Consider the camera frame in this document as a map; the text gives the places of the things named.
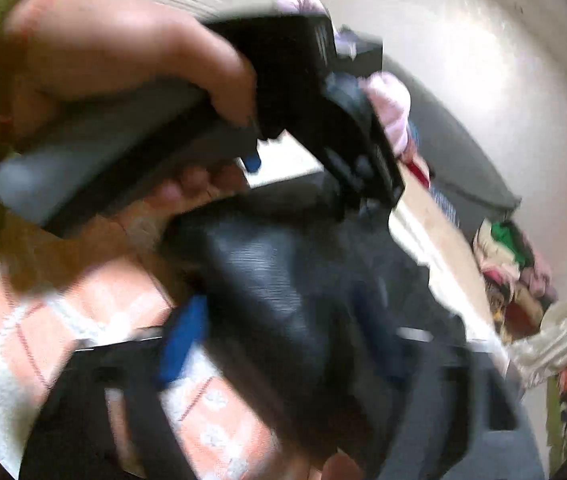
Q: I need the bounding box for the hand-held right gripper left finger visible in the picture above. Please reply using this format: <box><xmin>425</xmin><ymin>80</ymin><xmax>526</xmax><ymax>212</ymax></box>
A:
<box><xmin>18</xmin><ymin>294</ymin><xmax>210</xmax><ymax>480</ymax></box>

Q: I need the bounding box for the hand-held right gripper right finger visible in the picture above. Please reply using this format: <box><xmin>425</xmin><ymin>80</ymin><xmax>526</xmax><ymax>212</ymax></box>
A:
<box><xmin>353</xmin><ymin>280</ymin><xmax>545</xmax><ymax>480</ymax></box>

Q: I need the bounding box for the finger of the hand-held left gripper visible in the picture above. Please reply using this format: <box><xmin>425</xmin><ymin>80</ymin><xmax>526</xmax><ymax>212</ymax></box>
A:
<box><xmin>307</xmin><ymin>74</ymin><xmax>407</xmax><ymax>222</ymax></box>

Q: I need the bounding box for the black leather jacket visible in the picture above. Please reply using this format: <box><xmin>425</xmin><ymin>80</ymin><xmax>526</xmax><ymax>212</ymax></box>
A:
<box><xmin>158</xmin><ymin>170</ymin><xmax>545</xmax><ymax>480</ymax></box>

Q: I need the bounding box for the pile of mixed clothes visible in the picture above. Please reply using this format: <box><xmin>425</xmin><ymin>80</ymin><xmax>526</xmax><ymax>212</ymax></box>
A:
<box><xmin>472</xmin><ymin>216</ymin><xmax>560</xmax><ymax>347</ymax></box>

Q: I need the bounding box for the person's right hand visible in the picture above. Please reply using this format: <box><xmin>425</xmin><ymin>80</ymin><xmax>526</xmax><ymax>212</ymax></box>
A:
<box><xmin>321</xmin><ymin>452</ymin><xmax>365</xmax><ymax>480</ymax></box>

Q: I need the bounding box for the person's left hand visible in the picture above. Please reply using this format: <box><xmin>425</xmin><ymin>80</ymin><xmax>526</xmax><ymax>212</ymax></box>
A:
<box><xmin>0</xmin><ymin>0</ymin><xmax>259</xmax><ymax>226</ymax></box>

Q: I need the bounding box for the red pink folded cloth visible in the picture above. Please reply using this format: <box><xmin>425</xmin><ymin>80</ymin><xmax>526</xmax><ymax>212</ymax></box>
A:
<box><xmin>407</xmin><ymin>154</ymin><xmax>433</xmax><ymax>187</ymax></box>

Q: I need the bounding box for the white orange checked blanket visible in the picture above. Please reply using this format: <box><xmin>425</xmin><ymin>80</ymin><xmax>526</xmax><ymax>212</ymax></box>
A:
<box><xmin>0</xmin><ymin>240</ymin><xmax>314</xmax><ymax>480</ymax></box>

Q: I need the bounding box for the beige bed sheet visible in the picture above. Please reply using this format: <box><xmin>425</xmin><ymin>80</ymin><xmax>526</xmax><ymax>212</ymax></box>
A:
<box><xmin>387</xmin><ymin>174</ymin><xmax>510</xmax><ymax>358</ymax></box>

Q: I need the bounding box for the blue striped cloth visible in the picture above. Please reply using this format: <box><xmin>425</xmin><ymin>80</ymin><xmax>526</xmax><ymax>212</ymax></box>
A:
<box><xmin>430</xmin><ymin>189</ymin><xmax>460</xmax><ymax>227</ymax></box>

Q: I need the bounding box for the grey padded headboard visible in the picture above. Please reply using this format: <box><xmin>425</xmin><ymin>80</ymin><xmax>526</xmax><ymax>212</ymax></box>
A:
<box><xmin>407</xmin><ymin>119</ymin><xmax>523</xmax><ymax>212</ymax></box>

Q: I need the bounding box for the cream satin cloth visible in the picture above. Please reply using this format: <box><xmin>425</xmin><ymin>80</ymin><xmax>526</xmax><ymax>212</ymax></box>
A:
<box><xmin>507</xmin><ymin>264</ymin><xmax>567</xmax><ymax>387</ymax></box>

